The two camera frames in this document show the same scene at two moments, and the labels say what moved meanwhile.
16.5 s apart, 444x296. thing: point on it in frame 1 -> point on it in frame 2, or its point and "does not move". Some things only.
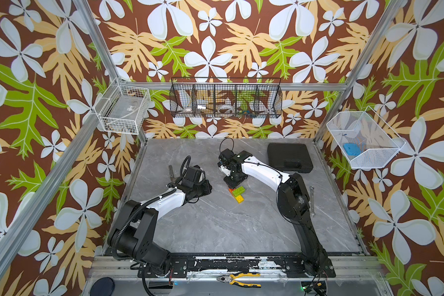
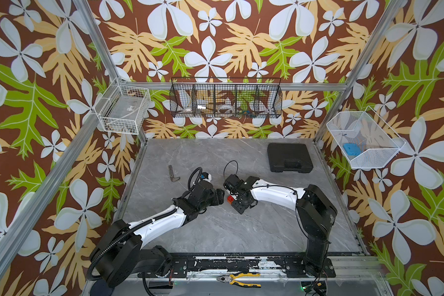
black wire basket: x=226 y=97 does not move
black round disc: x=104 y=286 does not move
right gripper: x=229 y=184 -> x=237 y=208
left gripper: x=208 y=190 -> x=217 y=198
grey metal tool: x=172 y=179 does not move
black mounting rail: x=213 y=266 does not move
